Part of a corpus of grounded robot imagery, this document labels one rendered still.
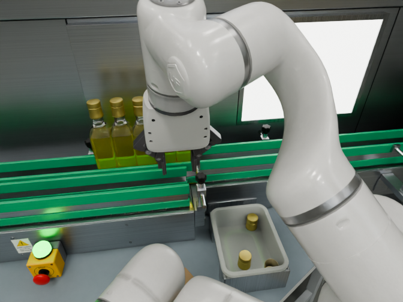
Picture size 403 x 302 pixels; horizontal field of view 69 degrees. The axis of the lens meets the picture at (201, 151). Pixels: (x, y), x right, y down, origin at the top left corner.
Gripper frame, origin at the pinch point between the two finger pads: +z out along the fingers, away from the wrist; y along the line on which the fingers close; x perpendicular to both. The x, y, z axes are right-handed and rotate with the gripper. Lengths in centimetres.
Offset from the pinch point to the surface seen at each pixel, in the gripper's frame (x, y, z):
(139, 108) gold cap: -26.3, 8.2, 11.0
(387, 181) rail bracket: -11, -68, 37
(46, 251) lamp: -0.7, 35.3, 34.9
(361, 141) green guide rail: -26, -64, 33
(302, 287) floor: -1, -62, 122
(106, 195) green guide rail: -10.1, 18.7, 25.4
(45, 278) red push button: 5, 36, 38
